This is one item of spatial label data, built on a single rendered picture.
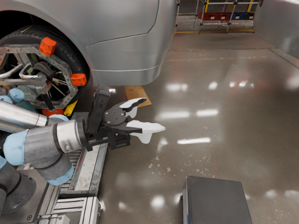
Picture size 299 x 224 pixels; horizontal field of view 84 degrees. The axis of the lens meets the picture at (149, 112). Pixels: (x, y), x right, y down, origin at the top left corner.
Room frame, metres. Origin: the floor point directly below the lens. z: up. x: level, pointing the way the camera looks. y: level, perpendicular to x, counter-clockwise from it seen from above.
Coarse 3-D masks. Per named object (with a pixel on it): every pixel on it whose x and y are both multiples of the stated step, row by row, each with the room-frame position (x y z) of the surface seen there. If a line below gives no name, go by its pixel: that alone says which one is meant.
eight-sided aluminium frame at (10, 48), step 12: (0, 48) 1.08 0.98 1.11; (12, 48) 1.08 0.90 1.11; (24, 48) 1.08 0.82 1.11; (36, 48) 1.09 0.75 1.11; (0, 60) 1.08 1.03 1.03; (48, 60) 1.09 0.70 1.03; (60, 60) 1.13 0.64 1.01; (0, 72) 1.09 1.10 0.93; (72, 84) 1.09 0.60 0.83; (72, 96) 1.09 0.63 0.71; (60, 108) 1.08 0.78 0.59
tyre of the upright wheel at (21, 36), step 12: (36, 24) 1.38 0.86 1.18; (12, 36) 1.17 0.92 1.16; (24, 36) 1.17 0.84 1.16; (36, 36) 1.17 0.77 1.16; (48, 36) 1.23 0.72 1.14; (60, 36) 1.31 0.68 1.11; (60, 48) 1.17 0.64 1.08; (72, 48) 1.27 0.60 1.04; (72, 60) 1.18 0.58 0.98; (84, 60) 1.32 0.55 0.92; (72, 72) 1.17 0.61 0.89; (84, 72) 1.23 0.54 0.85
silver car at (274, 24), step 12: (264, 0) 2.48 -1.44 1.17; (276, 0) 2.22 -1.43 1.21; (288, 0) 2.04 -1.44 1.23; (264, 12) 2.34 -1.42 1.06; (276, 12) 2.12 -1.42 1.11; (288, 12) 1.95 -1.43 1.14; (264, 24) 2.24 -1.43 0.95; (276, 24) 2.02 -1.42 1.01; (288, 24) 1.87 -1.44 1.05; (264, 36) 2.21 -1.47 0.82; (276, 36) 1.97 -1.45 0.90; (288, 36) 1.80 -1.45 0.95; (288, 48) 1.77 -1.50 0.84
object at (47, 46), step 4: (44, 40) 1.10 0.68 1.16; (48, 40) 1.12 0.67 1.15; (52, 40) 1.15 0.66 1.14; (40, 44) 1.09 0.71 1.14; (44, 44) 1.09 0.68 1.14; (48, 44) 1.09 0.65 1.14; (52, 44) 1.10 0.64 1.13; (56, 44) 1.15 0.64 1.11; (40, 48) 1.08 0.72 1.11; (44, 48) 1.09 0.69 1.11; (48, 48) 1.09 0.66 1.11; (52, 48) 1.09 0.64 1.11; (44, 52) 1.09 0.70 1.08; (48, 52) 1.09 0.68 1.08; (52, 52) 1.12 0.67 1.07
